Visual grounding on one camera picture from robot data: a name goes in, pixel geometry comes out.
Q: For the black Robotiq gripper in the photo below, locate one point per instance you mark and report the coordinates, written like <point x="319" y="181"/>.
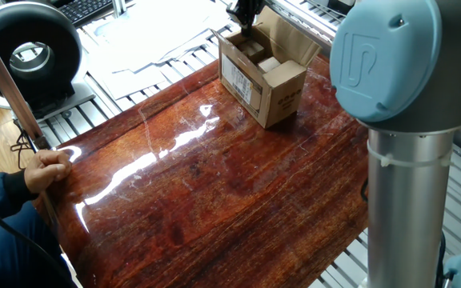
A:
<point x="250" y="3"/>

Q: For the brown cardboard box with label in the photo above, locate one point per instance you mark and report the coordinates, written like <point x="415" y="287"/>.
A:
<point x="282" y="104"/>

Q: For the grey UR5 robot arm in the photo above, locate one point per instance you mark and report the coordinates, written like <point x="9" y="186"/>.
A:
<point x="406" y="200"/>

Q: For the person's bare hand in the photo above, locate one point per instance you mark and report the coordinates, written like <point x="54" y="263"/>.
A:
<point x="48" y="170"/>

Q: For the pale wooden block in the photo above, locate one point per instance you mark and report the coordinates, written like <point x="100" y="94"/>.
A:
<point x="251" y="50"/>
<point x="269" y="64"/>

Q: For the white paper pile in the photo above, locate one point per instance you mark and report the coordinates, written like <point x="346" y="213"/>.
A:
<point x="154" y="32"/>

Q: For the white paper sheet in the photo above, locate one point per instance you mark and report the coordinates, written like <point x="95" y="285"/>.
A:
<point x="134" y="82"/>

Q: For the black computer keyboard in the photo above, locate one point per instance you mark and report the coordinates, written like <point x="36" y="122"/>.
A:
<point x="86" y="10"/>

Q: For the wood grain table mat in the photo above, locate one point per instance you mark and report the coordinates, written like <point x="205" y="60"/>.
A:
<point x="214" y="200"/>

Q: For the brown wooden pole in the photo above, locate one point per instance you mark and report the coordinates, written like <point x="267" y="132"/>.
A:
<point x="6" y="80"/>

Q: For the leg in blue trousers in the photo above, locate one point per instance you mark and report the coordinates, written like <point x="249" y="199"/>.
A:
<point x="6" y="260"/>

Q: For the short aluminium profile post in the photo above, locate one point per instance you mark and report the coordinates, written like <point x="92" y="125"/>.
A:
<point x="119" y="8"/>

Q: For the grey metal fan base plate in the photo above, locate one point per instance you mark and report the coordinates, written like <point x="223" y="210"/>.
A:
<point x="82" y="96"/>

